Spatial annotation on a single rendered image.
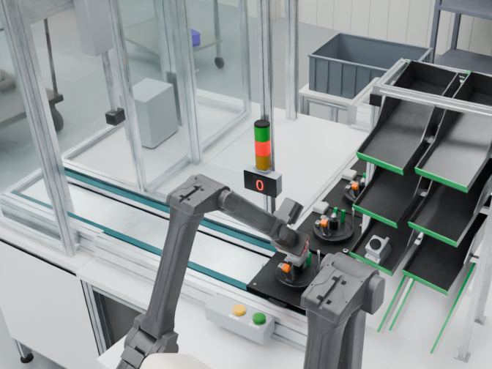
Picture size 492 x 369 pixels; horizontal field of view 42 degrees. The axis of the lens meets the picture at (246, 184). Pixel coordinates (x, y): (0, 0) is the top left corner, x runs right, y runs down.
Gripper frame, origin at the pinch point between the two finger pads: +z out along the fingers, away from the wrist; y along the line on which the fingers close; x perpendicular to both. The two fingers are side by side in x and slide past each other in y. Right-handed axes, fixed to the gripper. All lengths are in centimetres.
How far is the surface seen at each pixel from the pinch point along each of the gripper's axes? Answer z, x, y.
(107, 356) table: -15, 53, 38
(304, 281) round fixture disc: 5.3, 8.9, -3.9
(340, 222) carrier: 25.9, -15.8, -0.9
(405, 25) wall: 337, -265, 119
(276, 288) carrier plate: 3.4, 14.0, 3.2
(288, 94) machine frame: 75, -76, 63
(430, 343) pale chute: 0.6, 12.6, -45.7
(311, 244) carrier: 19.0, -4.5, 3.6
